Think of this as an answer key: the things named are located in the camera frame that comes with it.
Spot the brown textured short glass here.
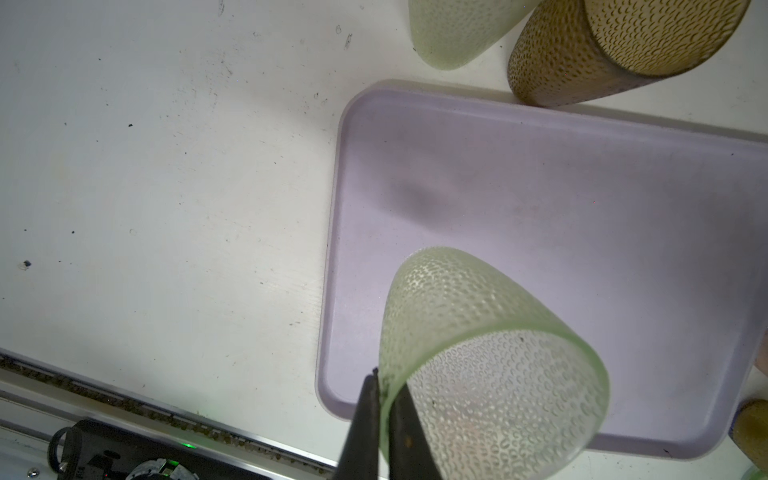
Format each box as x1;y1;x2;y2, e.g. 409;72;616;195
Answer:
729;399;767;465

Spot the lilac plastic tray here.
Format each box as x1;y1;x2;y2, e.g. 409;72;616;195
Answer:
316;84;767;460

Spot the aluminium mounting rail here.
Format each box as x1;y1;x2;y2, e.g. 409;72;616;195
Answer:
1;351;335;479

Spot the pale green frosted tall glass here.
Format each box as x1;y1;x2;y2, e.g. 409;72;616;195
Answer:
408;0;540;70

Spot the pale green textured glass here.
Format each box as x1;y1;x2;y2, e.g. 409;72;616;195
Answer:
378;247;610;479

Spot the clear green glass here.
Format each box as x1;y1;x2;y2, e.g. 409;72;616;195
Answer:
741;466;768;480

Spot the pink frosted glass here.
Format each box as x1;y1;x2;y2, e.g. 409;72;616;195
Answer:
754;331;768;376

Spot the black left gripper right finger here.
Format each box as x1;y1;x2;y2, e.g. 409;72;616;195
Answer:
388;384;442;480

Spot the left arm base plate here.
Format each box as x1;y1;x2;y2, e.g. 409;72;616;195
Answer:
47;420;263;479

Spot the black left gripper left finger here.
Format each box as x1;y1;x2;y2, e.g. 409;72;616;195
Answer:
332;368;381;480

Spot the brown textured tall glass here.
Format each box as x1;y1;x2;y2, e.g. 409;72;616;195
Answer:
507;0;749;107

